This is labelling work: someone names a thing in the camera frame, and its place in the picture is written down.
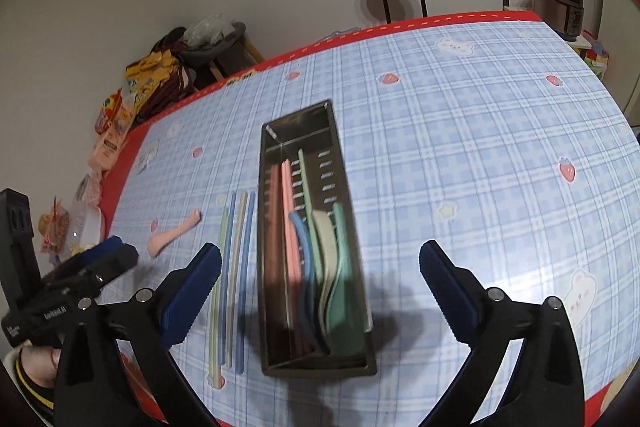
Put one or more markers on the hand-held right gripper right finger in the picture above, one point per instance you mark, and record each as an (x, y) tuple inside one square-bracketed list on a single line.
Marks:
[(450, 292)]

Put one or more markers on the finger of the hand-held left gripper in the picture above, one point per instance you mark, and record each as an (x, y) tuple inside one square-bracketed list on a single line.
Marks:
[(117, 259), (105, 248)]

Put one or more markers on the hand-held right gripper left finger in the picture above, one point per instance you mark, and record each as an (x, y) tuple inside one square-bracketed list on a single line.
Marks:
[(192, 292)]

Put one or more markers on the pink spoon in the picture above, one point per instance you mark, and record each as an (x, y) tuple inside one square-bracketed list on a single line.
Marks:
[(160, 242)]

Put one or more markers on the green chopstick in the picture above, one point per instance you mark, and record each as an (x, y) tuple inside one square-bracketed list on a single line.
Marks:
[(214, 357)]

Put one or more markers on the blue chopstick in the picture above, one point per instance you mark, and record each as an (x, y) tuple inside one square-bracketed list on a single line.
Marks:
[(230, 232), (248, 232)]

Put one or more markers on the beige chopstick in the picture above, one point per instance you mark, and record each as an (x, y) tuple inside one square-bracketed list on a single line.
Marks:
[(240, 232)]

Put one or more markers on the green spoon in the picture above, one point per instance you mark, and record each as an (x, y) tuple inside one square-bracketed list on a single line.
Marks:
[(345, 307)]

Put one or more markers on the pink chopstick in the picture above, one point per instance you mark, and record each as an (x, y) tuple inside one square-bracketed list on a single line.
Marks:
[(275, 217), (289, 207)]

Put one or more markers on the blue spoon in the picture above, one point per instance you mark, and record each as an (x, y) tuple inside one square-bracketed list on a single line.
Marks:
[(301, 237)]

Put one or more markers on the beige spoon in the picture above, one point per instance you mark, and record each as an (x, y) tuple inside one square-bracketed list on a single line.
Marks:
[(325, 232)]

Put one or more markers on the metal utensil tray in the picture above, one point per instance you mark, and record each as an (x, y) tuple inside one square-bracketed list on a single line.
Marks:
[(320, 127)]

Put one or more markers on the person's left forearm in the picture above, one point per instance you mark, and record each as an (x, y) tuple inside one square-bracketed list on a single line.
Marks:
[(32, 367)]

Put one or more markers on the clear plastic container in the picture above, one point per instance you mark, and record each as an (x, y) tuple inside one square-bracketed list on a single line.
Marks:
[(85, 222)]

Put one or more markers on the pink package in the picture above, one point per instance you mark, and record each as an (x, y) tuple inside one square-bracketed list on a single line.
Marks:
[(107, 152)]

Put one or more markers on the red snack bag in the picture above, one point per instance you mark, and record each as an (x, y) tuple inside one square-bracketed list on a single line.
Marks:
[(112, 112)]

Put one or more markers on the blue plaid table mat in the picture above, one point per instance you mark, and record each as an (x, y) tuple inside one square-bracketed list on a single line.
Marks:
[(450, 132)]

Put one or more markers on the yellow and maroon clothes pile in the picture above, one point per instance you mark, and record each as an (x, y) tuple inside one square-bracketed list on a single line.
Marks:
[(150, 72)]

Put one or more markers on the wooden stool grey seat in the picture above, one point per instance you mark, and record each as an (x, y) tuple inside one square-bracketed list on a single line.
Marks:
[(215, 49)]

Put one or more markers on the clear plastic bag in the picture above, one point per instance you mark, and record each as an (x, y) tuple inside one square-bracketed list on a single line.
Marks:
[(205, 29)]

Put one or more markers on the colourful small box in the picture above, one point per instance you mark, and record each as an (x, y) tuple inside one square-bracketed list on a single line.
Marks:
[(595, 57)]

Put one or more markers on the brown rice cooker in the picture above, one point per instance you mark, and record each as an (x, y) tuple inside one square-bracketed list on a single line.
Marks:
[(555, 7)]

